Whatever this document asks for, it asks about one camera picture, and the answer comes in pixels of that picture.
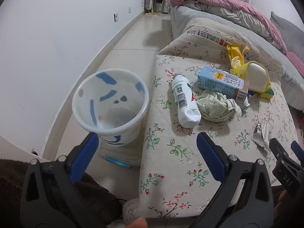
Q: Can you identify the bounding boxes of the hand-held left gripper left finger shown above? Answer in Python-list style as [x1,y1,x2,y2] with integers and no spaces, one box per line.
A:
[20,132,107,228]

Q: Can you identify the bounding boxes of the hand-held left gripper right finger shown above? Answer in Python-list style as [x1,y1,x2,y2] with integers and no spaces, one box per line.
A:
[190,132,276,228]

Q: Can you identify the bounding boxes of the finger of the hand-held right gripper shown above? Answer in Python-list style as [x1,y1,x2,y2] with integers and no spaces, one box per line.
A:
[269,138,290,165]
[291,141,304,169]

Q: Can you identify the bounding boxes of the pale green paper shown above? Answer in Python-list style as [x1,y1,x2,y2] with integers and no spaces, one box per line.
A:
[196,91,243,123]

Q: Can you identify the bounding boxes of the white oval lid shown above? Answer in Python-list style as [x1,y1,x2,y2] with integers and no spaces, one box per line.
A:
[246,63,269,93]

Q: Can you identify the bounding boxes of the light blue milk carton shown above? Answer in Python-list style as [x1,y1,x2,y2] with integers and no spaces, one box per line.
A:
[198,66,250,101]

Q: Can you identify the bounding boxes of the white bin with blue patches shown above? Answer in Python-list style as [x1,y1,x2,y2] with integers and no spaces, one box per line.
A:
[72,68,150,146]

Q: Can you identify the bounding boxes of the yellow packet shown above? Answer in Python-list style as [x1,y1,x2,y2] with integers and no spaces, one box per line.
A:
[229,60,273,93]

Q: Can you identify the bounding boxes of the person's right hand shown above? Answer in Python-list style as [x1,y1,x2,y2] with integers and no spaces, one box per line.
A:
[273,190,292,219]

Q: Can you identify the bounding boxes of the person's left hand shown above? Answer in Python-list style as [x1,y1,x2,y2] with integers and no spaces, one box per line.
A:
[127,217,148,228]

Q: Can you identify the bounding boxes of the silver foil wrapper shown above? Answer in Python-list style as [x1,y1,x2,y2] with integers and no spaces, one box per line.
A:
[252,117,273,154]

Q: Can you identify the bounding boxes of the small white wrapper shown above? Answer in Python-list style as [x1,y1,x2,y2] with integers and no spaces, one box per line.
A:
[242,91,257,111]

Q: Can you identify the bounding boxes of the white plastic bottle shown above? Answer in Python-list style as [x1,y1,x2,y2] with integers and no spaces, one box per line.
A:
[171,72,202,128]

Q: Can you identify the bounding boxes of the pale crumpled tissue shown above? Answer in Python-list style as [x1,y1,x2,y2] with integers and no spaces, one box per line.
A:
[230,56,245,70]

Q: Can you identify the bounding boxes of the long yellow wrapper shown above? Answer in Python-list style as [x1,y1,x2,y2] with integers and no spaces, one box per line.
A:
[226,43,252,63]

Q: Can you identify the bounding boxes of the grey pillow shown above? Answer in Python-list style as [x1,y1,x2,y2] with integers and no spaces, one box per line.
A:
[269,11,304,55]

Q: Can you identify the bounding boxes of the grey bed sheet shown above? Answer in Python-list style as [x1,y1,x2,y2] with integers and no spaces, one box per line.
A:
[169,5,304,111]

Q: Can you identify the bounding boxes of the black cable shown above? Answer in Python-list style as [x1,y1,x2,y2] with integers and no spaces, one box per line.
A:
[116,198,127,219]

